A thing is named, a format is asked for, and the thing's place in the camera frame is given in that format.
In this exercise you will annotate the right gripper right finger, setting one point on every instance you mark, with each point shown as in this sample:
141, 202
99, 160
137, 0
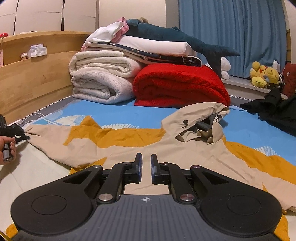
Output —
178, 180

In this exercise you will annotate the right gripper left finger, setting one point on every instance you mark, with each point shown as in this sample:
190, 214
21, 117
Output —
115, 179

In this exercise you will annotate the beige and mustard hooded jacket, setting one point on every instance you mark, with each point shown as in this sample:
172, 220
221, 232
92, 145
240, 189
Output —
241, 193

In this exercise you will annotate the black clothes pile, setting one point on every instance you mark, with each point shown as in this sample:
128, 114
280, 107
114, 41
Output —
275, 111

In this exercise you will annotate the white pink folded clothes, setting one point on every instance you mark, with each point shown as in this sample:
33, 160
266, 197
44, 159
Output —
111, 33

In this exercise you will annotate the person left hand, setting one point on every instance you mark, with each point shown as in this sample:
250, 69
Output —
8, 149

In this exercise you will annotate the wooden headboard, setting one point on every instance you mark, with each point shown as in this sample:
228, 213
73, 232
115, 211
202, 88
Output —
28, 84

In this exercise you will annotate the tissue pack on headboard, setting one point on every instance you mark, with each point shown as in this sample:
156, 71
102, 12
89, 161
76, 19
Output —
37, 51

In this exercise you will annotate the red folded blanket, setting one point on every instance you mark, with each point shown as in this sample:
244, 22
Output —
175, 86

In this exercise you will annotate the white folded quilt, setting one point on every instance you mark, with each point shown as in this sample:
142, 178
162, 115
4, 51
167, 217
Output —
103, 76

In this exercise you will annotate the white wardrobe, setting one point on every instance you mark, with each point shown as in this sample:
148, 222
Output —
71, 15

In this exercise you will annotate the dark patterned folded blanket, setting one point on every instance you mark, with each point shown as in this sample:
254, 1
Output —
145, 57

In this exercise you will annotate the white plush toy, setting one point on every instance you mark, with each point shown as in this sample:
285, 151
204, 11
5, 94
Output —
225, 68

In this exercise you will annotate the white folded pillow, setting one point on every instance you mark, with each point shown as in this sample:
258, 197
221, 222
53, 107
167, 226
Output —
168, 48

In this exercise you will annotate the yellow plush toys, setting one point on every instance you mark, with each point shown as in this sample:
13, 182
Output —
264, 77

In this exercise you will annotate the dark teal shark plush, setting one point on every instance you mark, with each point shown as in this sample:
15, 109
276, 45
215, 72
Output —
213, 53

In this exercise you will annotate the blue curtain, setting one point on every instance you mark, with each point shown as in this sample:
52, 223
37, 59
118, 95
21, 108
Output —
255, 29

